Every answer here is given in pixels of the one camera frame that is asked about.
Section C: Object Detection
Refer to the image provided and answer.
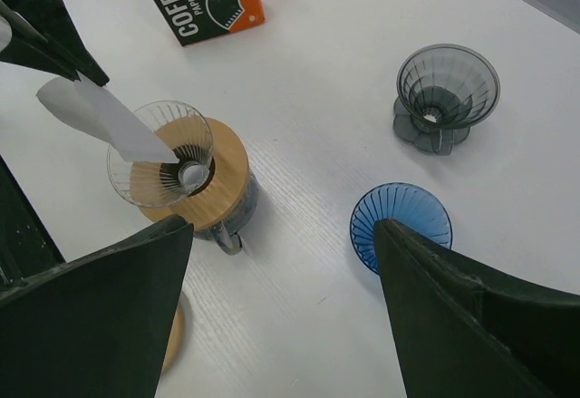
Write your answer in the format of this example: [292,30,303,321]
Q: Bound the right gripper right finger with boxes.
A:
[373,219,579,397]

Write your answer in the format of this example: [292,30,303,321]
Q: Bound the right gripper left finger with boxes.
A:
[1,215,194,397]

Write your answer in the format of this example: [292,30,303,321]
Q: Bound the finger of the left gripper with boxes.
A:
[1,1,80,81]
[13,0,109,86]

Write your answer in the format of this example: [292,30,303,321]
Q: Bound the white paper coffee filter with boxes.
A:
[36,74,178,163]

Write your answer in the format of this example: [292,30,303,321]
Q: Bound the blue plastic dripper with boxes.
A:
[349,182,453,273]

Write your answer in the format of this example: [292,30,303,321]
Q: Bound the grey glass carafe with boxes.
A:
[194,171,259,256]

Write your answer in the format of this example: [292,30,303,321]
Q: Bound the wooden dripper ring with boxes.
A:
[160,293,186,372]
[135,116,251,230]

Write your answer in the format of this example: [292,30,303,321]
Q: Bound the grey plastic dripper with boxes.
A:
[392,44,500,156]

